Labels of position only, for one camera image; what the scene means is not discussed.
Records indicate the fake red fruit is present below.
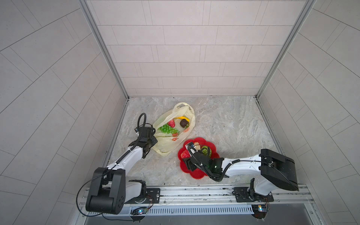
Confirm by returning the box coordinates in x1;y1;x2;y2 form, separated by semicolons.
181;150;191;159

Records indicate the fake beige fruit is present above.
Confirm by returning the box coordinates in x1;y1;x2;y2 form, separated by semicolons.
194;142;201;151

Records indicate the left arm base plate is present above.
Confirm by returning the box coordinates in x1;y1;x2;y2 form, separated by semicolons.
125;188;160;204

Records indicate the right green circuit board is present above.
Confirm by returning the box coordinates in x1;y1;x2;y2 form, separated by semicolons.
252;204;268;214

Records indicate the fake dark purple fruit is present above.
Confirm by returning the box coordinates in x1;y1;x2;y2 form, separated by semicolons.
180;119;189;128

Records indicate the fake red strawberry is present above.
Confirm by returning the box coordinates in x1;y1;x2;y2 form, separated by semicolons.
167;120;176;128

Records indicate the fake green grapes bunch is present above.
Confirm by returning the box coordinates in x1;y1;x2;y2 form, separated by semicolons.
159;124;179;135

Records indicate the left green circuit board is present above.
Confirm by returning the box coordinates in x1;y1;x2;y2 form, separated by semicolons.
131;207;149;216

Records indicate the fake yellow banana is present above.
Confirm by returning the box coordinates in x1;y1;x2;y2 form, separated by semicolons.
176;116;190;123

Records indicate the green circuit board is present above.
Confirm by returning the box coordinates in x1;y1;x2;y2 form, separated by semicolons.
252;204;268;214
131;207;149;216

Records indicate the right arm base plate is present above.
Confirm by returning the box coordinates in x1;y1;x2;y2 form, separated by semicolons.
232;187;274;203

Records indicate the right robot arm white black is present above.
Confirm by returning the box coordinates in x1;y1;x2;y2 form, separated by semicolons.
182;145;299;197

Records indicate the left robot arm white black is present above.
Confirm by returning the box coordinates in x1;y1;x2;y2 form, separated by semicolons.
85;124;158;215

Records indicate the red flower-shaped plate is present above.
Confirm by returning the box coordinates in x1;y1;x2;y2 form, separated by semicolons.
178;137;220;180

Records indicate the aluminium mounting rail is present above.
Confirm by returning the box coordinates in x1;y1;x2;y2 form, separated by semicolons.
80;184;314;207

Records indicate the perforated metal vent strip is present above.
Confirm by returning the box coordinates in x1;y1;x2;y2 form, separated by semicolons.
88;205;255;217

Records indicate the cream plastic shopping bag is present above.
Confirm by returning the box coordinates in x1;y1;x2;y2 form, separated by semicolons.
152;102;196;156

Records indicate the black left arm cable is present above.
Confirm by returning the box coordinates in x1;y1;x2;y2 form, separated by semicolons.
75;168;113;217

